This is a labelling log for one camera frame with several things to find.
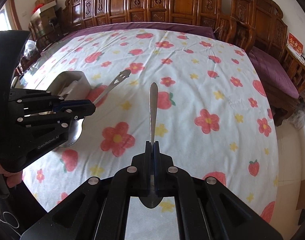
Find stacked cardboard boxes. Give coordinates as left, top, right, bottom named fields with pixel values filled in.
left=30, top=0, right=58, bottom=38

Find grey metal tray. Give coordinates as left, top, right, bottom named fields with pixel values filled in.
left=46, top=70, right=94, bottom=148

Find smiley handle metal spoon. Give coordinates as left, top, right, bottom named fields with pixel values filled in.
left=92, top=69, right=131, bottom=105

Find plain stainless steel spoon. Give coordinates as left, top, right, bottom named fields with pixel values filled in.
left=140, top=82, right=162, bottom=209

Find carved wooden side sofa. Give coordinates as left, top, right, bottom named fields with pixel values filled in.
left=231, top=0, right=305, bottom=126

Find floral strawberry tablecloth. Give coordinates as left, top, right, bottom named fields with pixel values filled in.
left=24, top=29, right=278, bottom=222

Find red gift box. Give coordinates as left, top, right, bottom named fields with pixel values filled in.
left=286, top=32, right=303, bottom=58

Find purple sofa cushion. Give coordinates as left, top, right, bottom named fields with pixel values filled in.
left=248, top=46, right=299, bottom=99

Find person's left hand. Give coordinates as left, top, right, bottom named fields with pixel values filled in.
left=0, top=165, right=22, bottom=188

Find carved wooden sofa bench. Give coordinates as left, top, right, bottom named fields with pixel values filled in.
left=59, top=0, right=255, bottom=52

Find grey plastic bag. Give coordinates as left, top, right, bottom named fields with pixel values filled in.
left=288, top=102, right=305, bottom=130

